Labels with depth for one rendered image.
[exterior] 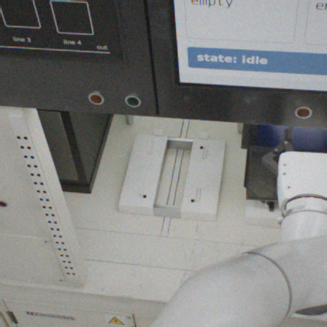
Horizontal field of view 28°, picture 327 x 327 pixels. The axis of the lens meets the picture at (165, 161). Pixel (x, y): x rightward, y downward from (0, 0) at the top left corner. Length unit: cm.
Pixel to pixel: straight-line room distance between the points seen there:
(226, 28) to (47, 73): 25
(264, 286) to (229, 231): 75
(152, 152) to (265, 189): 31
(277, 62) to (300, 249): 23
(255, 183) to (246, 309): 71
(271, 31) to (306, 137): 62
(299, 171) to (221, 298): 48
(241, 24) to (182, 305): 33
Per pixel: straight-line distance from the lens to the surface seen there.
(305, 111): 85
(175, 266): 137
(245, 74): 82
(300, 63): 80
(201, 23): 77
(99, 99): 89
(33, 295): 144
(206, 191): 144
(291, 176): 106
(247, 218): 140
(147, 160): 150
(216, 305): 61
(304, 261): 83
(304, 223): 99
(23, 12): 82
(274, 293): 69
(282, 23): 77
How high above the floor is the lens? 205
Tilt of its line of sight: 50 degrees down
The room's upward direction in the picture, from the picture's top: 6 degrees counter-clockwise
